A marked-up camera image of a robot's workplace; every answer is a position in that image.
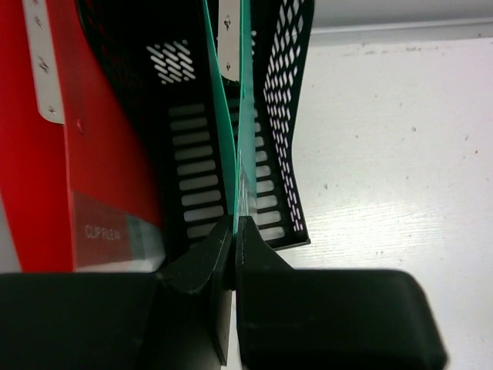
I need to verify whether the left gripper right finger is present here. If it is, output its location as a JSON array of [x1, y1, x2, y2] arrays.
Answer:
[[236, 217, 448, 369]]

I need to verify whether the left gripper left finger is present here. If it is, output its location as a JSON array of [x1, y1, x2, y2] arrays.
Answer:
[[1, 217, 233, 369]]

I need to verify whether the green notebook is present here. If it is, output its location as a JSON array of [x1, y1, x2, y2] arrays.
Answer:
[[201, 1, 257, 234]]

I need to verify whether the black mesh file organizer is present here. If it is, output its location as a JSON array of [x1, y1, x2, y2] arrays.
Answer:
[[76, 1, 314, 260]]

